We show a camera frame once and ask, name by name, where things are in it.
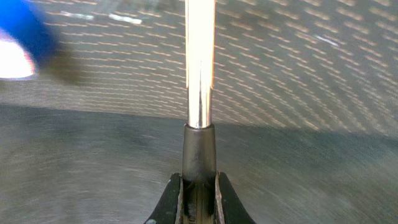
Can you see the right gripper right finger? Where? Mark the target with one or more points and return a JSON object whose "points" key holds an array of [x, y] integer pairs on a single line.
{"points": [[231, 205]]}

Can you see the roll of blue tape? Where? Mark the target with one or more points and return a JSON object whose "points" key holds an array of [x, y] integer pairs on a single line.
{"points": [[21, 40]]}

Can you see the metal hook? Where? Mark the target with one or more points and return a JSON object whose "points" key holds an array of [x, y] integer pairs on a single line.
{"points": [[326, 40], [77, 15], [125, 18]]}

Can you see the hammer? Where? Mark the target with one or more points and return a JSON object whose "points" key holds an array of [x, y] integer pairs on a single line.
{"points": [[199, 93]]}

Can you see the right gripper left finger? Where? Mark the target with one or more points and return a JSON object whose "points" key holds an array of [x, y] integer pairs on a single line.
{"points": [[168, 202]]}

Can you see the black pegboard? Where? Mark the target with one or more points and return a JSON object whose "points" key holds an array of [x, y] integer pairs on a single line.
{"points": [[280, 62]]}

